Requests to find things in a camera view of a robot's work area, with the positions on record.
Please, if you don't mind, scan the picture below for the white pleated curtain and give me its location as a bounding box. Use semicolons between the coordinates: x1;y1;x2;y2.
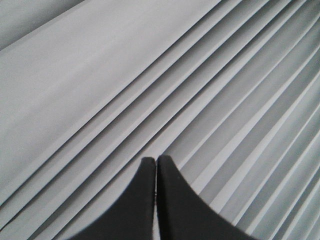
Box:
0;0;320;240

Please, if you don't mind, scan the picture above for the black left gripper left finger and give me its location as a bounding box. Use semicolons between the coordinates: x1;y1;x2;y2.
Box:
70;157;156;240

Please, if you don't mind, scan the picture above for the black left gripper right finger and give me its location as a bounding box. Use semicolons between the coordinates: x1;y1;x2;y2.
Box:
156;155;251;240

